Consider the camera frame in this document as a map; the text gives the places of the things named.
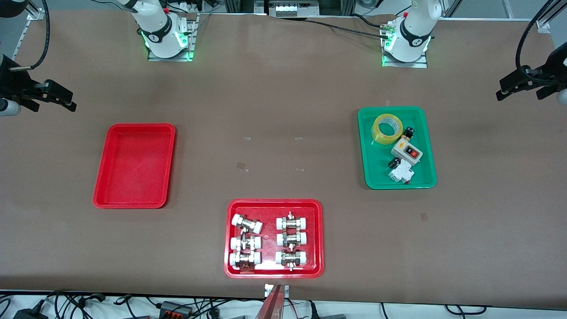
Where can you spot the grey switch box red button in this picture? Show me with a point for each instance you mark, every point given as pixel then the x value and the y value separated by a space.
pixel 405 152

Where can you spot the silver metal bracket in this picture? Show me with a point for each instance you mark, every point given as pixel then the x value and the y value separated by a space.
pixel 267 290

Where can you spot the white terminal block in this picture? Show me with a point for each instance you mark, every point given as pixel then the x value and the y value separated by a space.
pixel 285 10

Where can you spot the black box orange connectors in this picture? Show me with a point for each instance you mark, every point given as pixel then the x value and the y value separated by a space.
pixel 175 309

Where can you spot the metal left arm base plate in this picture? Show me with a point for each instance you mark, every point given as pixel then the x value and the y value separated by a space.
pixel 423 64

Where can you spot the yellow tape roll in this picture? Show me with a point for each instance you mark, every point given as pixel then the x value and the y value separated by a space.
pixel 376 130

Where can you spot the black brass knob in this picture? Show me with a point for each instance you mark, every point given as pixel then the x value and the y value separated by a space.
pixel 408 132

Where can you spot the white circuit breaker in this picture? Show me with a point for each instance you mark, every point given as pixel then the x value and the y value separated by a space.
pixel 402 173

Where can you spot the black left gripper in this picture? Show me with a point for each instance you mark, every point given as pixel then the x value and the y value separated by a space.
pixel 550 72

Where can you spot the black power adapter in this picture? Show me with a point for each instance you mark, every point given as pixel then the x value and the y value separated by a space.
pixel 31 313

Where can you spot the white capped metal pipe fitting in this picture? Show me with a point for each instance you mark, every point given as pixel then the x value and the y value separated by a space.
pixel 291 258
pixel 246 224
pixel 245 260
pixel 292 222
pixel 246 243
pixel 292 239

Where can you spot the empty red plastic tray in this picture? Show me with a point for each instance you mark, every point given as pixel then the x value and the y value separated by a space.
pixel 133 168

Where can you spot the silver table corner bracket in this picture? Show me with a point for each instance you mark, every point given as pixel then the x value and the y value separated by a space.
pixel 35 14
pixel 543 25

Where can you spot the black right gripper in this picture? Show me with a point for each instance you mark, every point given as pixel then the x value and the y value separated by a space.
pixel 11 84

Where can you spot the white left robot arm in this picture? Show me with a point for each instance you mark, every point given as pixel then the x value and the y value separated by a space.
pixel 414 31

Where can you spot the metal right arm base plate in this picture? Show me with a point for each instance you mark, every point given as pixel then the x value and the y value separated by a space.
pixel 191 44

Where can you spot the green plastic tray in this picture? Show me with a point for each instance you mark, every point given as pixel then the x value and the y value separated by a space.
pixel 376 164

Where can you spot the red tray with fittings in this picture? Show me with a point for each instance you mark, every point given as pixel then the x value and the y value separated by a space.
pixel 269 239

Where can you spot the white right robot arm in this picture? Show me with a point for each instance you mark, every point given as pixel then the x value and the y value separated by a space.
pixel 159 22

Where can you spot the red aluminium profile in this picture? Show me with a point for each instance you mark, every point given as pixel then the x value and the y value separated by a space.
pixel 271 308

